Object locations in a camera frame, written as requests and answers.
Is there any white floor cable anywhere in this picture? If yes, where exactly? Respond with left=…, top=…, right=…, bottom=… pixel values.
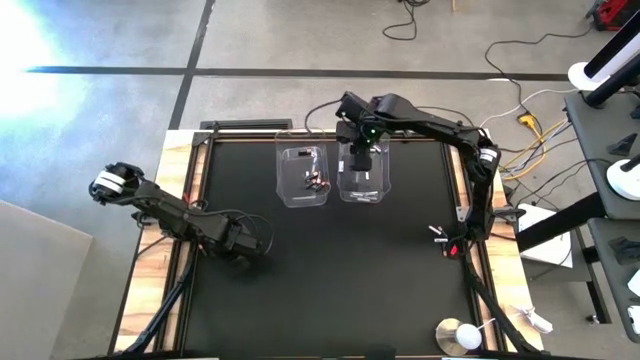
left=478, top=87, right=579, bottom=130

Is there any clear plastic bin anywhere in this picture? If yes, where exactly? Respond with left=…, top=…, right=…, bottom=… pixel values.
left=273, top=130, right=332, bottom=209
left=336, top=134, right=392, bottom=204

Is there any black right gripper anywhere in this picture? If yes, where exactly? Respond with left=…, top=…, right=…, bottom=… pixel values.
left=337, top=122, right=386, bottom=180

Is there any white round stand base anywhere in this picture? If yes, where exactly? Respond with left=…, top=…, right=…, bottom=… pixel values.
left=606, top=153, right=640, bottom=201

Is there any long black floor cable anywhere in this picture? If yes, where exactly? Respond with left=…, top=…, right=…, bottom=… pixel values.
left=482, top=29, right=596, bottom=119

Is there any black desk leg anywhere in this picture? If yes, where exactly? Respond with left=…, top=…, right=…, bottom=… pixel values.
left=514, top=192, right=609, bottom=254

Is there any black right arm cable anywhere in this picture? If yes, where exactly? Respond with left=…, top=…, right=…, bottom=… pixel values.
left=304, top=97, right=346, bottom=132

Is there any grey board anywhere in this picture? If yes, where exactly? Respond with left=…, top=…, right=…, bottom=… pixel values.
left=0, top=199, right=94, bottom=360

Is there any grey desk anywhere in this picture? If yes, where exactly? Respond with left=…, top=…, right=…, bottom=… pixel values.
left=563, top=89, right=640, bottom=221
left=587, top=217, right=640, bottom=346

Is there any red toolbox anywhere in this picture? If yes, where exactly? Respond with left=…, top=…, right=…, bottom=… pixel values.
left=585, top=0, right=640, bottom=32

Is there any coiled black floor cable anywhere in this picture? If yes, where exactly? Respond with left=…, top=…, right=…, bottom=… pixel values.
left=382, top=0, right=432, bottom=42

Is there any small black desk object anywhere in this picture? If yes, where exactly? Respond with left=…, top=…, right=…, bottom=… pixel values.
left=607, top=234, right=640, bottom=266
left=606, top=131, right=639, bottom=157

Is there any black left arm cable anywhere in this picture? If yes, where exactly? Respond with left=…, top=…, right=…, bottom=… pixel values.
left=197, top=199, right=275, bottom=256

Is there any black floor vent grate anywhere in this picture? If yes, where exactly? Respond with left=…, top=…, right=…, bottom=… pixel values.
left=199, top=118, right=294, bottom=132

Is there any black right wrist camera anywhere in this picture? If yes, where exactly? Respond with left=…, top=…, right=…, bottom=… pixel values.
left=335, top=91, right=364, bottom=121

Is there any white board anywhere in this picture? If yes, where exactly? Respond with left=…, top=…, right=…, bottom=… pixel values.
left=517, top=202, right=575, bottom=270

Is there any yellow extension cord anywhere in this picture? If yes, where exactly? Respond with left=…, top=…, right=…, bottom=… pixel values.
left=501, top=112, right=571, bottom=182

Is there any white globe lamp metal base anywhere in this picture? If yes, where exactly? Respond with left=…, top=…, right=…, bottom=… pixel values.
left=434, top=317, right=484, bottom=357

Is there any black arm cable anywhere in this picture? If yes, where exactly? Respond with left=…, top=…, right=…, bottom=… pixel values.
left=304, top=97, right=346, bottom=132
left=197, top=199, right=275, bottom=256

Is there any white and black tower fan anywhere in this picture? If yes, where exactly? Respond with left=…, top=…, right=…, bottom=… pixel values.
left=567, top=22, right=640, bottom=92

